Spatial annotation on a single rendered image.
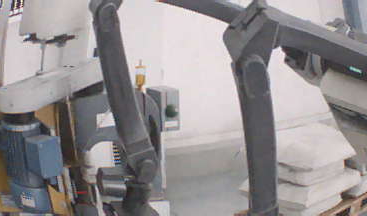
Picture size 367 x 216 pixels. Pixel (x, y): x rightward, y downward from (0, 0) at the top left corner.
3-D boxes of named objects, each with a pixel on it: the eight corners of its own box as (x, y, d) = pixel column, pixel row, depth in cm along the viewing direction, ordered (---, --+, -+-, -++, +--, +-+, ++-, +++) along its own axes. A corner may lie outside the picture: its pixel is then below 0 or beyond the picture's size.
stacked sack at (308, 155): (368, 153, 518) (370, 133, 515) (309, 177, 486) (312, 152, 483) (342, 146, 554) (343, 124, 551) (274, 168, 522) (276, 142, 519)
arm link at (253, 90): (268, 57, 153) (249, 21, 162) (235, 63, 153) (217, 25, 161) (279, 227, 180) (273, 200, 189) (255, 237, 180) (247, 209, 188)
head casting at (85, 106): (165, 201, 250) (161, 76, 244) (84, 204, 238) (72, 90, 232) (112, 175, 275) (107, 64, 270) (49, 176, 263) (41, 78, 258)
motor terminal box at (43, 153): (67, 183, 209) (61, 137, 206) (46, 189, 200) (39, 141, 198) (48, 176, 214) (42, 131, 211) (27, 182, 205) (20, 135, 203)
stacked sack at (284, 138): (343, 147, 551) (344, 126, 548) (273, 170, 518) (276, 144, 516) (313, 138, 590) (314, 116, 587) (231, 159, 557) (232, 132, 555)
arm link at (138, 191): (157, 186, 220) (148, 169, 225) (127, 185, 218) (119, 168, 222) (151, 205, 224) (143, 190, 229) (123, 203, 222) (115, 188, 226)
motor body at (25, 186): (62, 218, 212) (46, 122, 207) (22, 216, 205) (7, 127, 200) (43, 202, 225) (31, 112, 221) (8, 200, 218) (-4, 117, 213)
